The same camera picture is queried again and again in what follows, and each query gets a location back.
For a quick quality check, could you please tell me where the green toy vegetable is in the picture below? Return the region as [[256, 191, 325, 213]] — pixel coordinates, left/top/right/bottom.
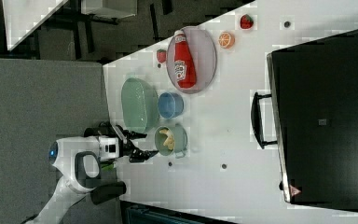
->
[[102, 163, 115, 171]]

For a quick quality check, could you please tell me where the green perforated colander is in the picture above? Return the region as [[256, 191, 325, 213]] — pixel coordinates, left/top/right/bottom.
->
[[121, 77, 158, 133]]

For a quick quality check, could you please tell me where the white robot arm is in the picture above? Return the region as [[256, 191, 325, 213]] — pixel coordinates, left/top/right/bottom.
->
[[21, 121, 158, 224]]

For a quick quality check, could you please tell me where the dark red toy strawberry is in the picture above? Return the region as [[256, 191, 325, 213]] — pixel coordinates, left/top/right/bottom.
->
[[240, 14, 254, 30]]

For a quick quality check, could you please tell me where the green mug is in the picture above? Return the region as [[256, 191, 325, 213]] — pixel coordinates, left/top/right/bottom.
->
[[155, 124, 187, 159]]

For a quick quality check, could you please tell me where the black silver toaster oven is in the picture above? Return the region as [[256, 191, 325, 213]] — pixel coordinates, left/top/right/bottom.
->
[[266, 29, 358, 212]]

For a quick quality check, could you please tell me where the pale red toy strawberry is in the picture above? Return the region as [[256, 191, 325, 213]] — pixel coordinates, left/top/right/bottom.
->
[[157, 49, 167, 63]]

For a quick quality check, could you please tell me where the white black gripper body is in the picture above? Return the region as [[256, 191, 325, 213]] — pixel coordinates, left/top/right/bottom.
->
[[97, 125, 129, 161]]

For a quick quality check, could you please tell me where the orange slice toy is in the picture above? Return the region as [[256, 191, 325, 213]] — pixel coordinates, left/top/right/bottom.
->
[[218, 32, 235, 49]]

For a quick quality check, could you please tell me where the blue bowl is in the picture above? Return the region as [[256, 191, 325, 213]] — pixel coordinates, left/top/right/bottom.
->
[[158, 92, 184, 119]]

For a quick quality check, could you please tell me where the grey round plate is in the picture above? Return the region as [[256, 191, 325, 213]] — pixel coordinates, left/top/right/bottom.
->
[[166, 26, 217, 94]]

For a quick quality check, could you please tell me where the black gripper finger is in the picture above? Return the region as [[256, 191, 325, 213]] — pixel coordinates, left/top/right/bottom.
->
[[123, 130, 147, 140], [129, 149, 158, 163]]

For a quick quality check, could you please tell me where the red ketchup bottle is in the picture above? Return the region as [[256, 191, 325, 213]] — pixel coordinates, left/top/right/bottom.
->
[[174, 30, 197, 89]]

